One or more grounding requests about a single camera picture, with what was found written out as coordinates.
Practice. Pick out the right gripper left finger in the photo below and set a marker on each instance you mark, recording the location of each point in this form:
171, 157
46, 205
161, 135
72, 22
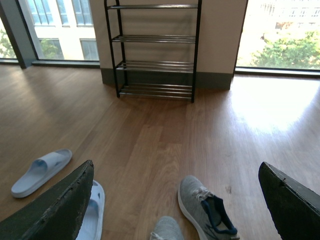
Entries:
56, 214

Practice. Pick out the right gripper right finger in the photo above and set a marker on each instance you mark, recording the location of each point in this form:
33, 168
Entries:
294, 208

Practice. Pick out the light blue slide sandal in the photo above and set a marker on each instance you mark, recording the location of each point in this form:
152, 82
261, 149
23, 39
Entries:
40, 171
91, 228

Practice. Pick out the grey knit sneaker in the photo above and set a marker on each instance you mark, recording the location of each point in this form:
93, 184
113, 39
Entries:
205, 211
166, 228

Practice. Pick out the black metal shoe rack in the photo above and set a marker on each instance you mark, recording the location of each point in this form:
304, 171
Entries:
121, 66

